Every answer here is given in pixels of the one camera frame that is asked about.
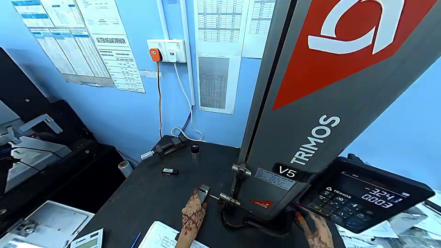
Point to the person's left hand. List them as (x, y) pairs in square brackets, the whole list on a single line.
[(193, 214)]

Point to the person's right hand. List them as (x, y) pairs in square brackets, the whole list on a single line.
[(316, 232)]

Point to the person's left fingers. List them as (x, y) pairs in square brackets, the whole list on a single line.
[(195, 197)]

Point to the person's left thumb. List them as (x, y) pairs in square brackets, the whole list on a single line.
[(205, 206)]

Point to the person's right fingers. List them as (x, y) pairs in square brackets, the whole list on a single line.
[(302, 220)]

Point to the small metal block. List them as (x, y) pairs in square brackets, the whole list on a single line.
[(203, 193)]

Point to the person's left forearm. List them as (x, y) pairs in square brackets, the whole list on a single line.
[(186, 238)]

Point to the metal probe with clamp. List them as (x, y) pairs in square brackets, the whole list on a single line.
[(227, 199)]

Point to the small black labelled box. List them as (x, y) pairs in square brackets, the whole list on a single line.
[(170, 171)]

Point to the small black-capped cylinder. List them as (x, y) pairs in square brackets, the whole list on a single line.
[(195, 151)]

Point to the open white notebook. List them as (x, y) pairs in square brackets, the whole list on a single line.
[(160, 237)]

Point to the black micrometer in stand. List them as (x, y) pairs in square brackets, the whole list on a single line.
[(168, 148)]

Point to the black digital display panel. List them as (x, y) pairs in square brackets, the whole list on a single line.
[(365, 198)]

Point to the blue pen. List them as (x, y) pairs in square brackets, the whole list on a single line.
[(136, 240)]

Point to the white roll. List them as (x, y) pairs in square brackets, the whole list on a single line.
[(125, 169)]

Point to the grey red height gauge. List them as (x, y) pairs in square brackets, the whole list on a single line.
[(296, 131)]

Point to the pile of papers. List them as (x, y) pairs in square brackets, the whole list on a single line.
[(406, 227)]

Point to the white calculator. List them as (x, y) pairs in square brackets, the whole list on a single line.
[(87, 240)]

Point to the grey table sheet, white border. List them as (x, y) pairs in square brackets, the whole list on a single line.
[(215, 82)]

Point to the small clear label strip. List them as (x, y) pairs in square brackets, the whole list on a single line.
[(150, 73)]

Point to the large black measuring machine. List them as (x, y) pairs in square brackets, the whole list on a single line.
[(65, 151)]

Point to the grey metal tray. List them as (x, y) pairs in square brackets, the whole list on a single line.
[(58, 220)]

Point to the white plug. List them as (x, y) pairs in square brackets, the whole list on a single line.
[(172, 56)]

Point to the orange plug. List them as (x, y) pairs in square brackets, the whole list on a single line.
[(155, 54)]

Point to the white sheet with table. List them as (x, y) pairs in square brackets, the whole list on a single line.
[(258, 27), (220, 27)]

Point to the long white printed chart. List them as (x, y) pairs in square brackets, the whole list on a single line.
[(110, 41)]

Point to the laminated sheet with three tables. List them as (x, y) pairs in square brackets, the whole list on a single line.
[(70, 55)]

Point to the blue-striped paper sheet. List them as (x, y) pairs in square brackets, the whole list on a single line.
[(32, 13), (63, 13)]

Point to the white double wall socket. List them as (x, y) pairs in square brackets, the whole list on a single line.
[(159, 44)]

